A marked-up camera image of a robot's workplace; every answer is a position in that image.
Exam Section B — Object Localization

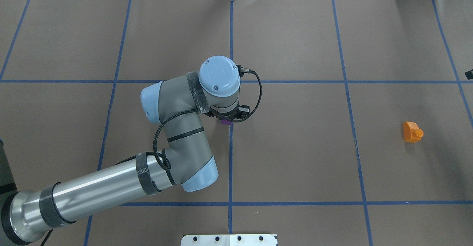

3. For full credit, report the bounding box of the brown paper table cover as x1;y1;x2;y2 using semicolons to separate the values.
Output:
1;0;472;246

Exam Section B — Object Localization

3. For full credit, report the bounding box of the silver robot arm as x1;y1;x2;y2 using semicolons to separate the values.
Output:
1;56;257;246

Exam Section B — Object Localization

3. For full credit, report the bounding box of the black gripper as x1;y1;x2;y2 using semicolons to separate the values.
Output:
205;108;241;123

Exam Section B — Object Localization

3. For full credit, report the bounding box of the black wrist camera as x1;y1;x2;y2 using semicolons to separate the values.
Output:
235;105;250;121

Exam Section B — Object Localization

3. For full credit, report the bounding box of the purple trapezoid block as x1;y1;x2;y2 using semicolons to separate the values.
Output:
220;119;232;125

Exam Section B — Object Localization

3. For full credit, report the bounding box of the white metal base plate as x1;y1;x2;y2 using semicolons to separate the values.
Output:
180;234;278;246

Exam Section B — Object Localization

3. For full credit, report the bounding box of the orange trapezoid block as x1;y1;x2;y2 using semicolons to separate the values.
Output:
402;121;424;143

